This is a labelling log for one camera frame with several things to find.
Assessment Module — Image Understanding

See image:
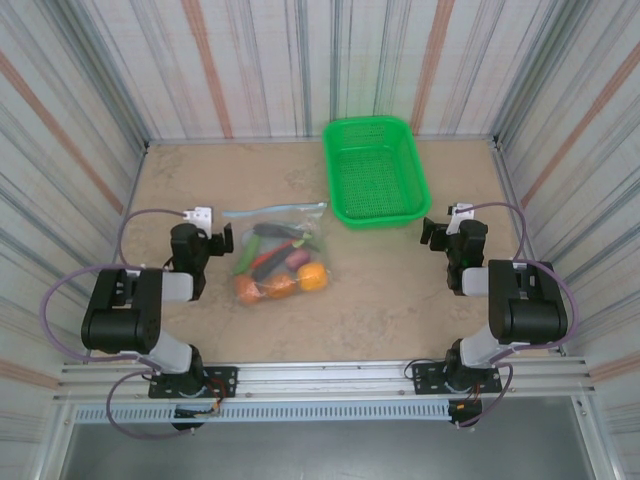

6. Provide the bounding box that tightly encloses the light green toy cucumber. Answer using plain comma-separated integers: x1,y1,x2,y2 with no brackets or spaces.
233,234,262,276

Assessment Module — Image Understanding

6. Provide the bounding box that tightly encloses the red toy chili pepper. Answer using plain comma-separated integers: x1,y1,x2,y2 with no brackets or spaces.
251,241,297,270

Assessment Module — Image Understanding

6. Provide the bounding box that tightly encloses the dark green long toy vegetable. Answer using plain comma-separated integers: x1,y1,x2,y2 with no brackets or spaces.
249,262,281,282

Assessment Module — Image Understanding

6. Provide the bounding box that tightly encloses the small orange toy food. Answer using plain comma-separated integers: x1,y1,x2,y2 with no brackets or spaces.
234,276,262,307

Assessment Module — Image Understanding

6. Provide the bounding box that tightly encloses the dark purple toy eggplant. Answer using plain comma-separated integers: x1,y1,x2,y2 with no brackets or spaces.
252,223,309,240

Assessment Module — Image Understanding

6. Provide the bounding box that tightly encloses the clear zip-top bag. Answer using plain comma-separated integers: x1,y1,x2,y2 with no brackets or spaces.
222,201,334,309

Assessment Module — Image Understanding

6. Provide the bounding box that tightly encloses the orange toy fruit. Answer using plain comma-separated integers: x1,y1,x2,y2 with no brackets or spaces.
263,273,297,300

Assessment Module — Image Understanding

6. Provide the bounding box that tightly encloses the green plastic basket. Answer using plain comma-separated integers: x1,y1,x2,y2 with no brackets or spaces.
322,115,433,231

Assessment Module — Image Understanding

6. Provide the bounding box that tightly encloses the yellow toy bell pepper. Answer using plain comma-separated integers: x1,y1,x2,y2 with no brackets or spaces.
296,263,330,293

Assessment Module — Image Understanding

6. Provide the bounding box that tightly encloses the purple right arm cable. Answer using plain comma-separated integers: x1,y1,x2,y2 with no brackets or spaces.
457,201,580,430

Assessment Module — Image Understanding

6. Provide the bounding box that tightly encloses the aluminium side rail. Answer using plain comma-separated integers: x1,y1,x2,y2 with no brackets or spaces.
492,133,569,357

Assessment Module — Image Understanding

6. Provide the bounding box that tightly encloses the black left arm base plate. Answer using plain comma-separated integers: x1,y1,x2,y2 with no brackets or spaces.
148,366,239,400

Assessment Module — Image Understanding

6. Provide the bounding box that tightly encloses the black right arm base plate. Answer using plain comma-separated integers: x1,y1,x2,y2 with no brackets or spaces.
409,362,503,397

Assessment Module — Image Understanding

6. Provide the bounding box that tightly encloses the aluminium mounting rail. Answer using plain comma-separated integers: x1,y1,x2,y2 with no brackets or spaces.
52,355,599,402

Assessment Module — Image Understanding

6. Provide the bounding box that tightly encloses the white slotted cable duct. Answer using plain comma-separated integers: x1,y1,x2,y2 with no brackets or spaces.
73,402,451,425

